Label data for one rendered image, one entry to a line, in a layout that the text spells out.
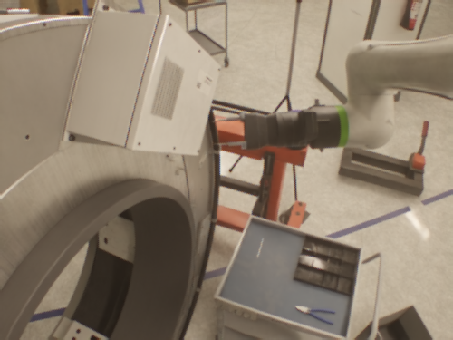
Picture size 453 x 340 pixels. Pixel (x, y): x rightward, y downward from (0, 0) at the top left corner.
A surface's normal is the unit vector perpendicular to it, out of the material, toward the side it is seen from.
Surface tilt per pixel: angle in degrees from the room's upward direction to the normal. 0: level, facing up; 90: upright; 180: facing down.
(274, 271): 0
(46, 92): 90
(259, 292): 0
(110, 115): 48
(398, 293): 0
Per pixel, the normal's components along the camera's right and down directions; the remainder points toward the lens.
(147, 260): -0.31, 0.20
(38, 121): 0.93, 0.26
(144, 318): -0.18, -0.29
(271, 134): -0.15, 0.00
